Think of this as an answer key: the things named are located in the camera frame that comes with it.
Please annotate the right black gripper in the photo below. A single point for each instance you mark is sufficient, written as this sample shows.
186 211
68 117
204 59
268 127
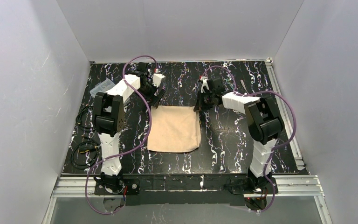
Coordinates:
205 98

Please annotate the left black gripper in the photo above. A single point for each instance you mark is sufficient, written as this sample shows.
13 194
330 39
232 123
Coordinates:
154 92

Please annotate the beige cloth napkin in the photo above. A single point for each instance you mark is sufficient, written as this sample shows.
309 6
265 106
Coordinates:
174 129

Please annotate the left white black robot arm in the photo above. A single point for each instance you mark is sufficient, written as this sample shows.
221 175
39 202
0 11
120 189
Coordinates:
109 114

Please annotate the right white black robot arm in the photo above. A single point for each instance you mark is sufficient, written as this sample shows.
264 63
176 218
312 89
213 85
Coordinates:
263 119

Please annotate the clear plastic screw box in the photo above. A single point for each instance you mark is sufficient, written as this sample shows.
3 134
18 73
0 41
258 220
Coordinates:
103 86

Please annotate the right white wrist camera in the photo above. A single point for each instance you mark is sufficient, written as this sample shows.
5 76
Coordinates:
204 84

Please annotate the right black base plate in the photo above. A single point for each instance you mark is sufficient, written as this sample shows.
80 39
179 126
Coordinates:
247 185

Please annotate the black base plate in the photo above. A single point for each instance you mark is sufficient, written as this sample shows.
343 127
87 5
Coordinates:
116 185
247 185

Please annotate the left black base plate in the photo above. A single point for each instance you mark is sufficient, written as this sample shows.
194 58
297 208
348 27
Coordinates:
116 185

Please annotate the aluminium frame rail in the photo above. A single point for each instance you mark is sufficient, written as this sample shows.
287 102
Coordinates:
288 185

